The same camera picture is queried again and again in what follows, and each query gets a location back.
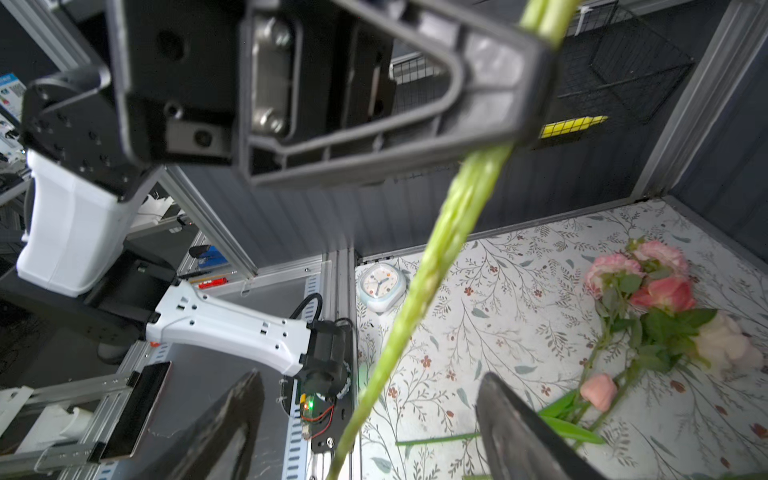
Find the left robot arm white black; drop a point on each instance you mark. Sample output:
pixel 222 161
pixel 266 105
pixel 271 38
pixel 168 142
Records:
pixel 138 299

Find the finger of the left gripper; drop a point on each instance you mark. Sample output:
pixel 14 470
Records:
pixel 341 92

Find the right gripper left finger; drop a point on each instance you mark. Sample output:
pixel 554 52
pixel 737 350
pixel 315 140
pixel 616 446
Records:
pixel 220 444

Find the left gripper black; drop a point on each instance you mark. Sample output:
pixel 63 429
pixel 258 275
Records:
pixel 199 82

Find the floral patterned table mat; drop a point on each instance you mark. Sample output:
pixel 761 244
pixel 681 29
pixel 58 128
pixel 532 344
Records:
pixel 515 305

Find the small white clock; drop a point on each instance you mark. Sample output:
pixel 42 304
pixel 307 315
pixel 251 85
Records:
pixel 380 287

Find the bundle of artificial flowers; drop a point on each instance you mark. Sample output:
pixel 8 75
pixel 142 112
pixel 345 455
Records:
pixel 651 322

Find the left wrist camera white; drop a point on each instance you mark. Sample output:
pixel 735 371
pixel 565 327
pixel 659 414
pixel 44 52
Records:
pixel 77 228

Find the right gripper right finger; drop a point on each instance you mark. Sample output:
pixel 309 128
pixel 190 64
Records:
pixel 518 443

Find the yellow marker in black basket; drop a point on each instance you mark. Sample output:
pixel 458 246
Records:
pixel 570 126

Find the black wire basket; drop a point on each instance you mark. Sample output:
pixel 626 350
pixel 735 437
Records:
pixel 615 63

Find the pink tulip stem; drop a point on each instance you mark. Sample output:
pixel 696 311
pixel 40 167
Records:
pixel 553 415

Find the peach spray rose stem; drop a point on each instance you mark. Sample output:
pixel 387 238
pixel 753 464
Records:
pixel 467 196

